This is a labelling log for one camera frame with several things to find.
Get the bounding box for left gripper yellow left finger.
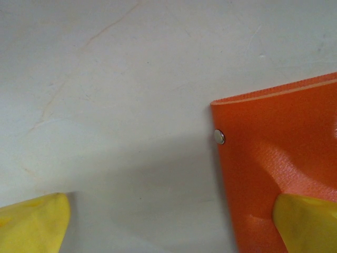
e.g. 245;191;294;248
0;192;72;253

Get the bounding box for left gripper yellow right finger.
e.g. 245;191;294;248
272;193;337;253

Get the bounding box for orange card holder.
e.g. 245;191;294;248
210;71;337;253

